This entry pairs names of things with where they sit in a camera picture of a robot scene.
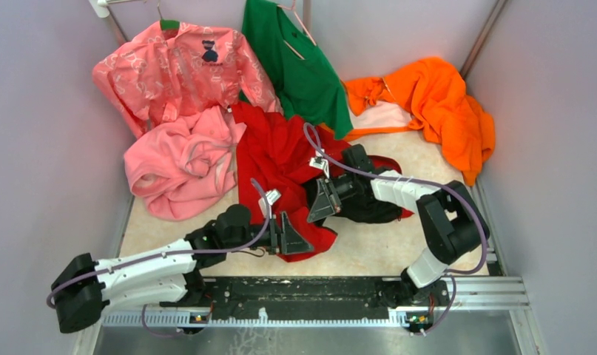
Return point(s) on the pink patterned bear jacket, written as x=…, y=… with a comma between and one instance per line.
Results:
x=162, y=75

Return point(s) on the white rail bracket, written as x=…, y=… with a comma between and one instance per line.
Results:
x=101, y=7

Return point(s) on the aluminium frame rail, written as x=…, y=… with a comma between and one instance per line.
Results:
x=494, y=294

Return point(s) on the green shirt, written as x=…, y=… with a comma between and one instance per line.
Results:
x=302, y=77

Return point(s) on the orange garment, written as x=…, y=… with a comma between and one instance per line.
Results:
x=430, y=96

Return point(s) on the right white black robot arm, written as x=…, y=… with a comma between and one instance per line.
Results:
x=451, y=222

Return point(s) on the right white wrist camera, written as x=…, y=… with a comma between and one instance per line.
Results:
x=321, y=163

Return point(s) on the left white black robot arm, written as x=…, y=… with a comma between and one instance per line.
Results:
x=88, y=289

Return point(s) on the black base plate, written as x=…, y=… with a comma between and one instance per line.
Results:
x=315, y=298

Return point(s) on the plain pink garment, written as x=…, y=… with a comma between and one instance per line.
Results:
x=182, y=168

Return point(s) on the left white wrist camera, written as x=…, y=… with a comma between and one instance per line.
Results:
x=267, y=201

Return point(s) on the green clothes hanger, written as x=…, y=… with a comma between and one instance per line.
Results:
x=166, y=24

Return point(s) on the metal corner post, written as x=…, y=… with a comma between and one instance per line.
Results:
x=483, y=36

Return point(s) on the red jacket black lining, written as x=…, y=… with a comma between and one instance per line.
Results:
x=275, y=152

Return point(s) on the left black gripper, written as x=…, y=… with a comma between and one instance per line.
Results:
x=291, y=241

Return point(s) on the white toothed cable strip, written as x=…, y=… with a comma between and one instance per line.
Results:
x=185, y=318

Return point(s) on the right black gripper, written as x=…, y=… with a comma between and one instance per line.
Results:
x=325, y=204

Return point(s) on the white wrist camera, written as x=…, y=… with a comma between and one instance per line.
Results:
x=267, y=201
x=321, y=163

